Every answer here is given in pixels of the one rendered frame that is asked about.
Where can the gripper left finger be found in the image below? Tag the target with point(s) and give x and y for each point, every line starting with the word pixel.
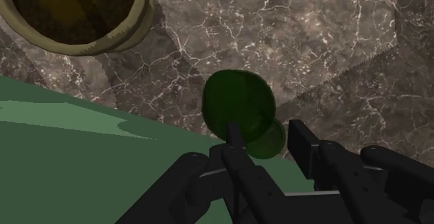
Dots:
pixel 237 169

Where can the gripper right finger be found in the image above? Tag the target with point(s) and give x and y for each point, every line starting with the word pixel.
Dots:
pixel 342 169

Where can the dark green cup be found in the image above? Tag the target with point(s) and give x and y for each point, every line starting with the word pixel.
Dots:
pixel 242 109

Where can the olive round basket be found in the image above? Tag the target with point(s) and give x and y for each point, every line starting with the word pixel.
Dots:
pixel 73 14

